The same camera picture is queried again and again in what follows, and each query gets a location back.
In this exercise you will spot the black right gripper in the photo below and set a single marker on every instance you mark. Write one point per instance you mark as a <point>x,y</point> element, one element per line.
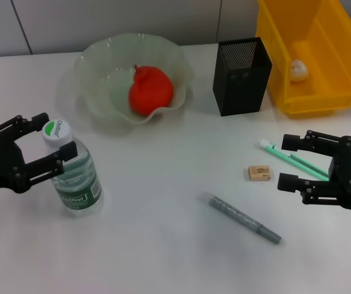
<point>349,177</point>

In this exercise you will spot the green white toothbrush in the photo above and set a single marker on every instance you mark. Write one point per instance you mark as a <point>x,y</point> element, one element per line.
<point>273,150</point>

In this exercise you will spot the beige eraser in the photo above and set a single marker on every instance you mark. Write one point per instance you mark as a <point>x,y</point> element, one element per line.
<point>259,173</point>

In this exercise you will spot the clear water bottle green label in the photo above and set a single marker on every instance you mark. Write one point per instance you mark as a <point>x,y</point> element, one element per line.
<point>77,183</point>

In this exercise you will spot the white paper ball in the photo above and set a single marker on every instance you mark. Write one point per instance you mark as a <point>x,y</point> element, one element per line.
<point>299,70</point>

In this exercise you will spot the orange fruit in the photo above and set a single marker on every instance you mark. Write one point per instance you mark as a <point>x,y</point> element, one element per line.
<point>150,92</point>

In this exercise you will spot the grey marker pen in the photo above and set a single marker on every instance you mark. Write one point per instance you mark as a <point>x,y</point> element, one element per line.
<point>239,218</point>

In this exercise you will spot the pale green glass fruit plate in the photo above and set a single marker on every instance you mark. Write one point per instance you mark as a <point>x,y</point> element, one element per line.
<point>107,76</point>

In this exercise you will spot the black mesh pen holder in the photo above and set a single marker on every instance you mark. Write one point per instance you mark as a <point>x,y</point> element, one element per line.
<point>239,92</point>

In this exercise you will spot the yellow plastic storage bin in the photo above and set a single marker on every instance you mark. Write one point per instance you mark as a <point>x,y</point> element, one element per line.
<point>331,98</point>

